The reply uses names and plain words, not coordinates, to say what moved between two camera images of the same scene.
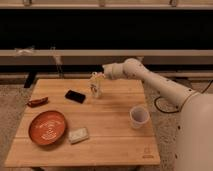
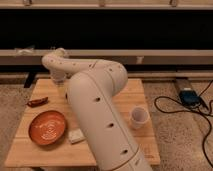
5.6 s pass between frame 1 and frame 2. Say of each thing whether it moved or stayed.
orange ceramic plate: stayed
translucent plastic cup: stayed
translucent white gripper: moved
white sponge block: stayed
